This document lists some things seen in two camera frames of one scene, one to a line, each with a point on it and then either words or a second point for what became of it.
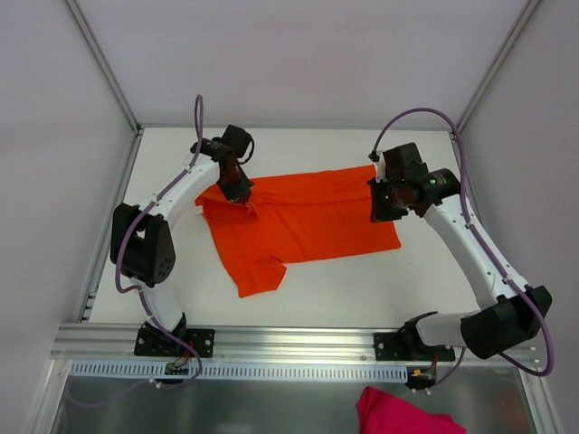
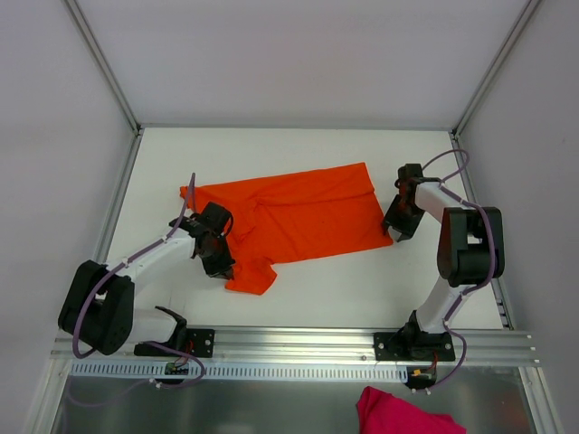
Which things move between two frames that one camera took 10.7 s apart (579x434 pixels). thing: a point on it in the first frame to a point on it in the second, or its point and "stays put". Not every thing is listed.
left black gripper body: x=240 y=190 to x=219 y=260
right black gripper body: x=377 y=199 to x=403 y=222
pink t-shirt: x=380 y=412 stays put
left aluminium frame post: x=103 y=64 stays put
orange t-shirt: x=294 y=220 stays put
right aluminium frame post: x=529 y=8 stays put
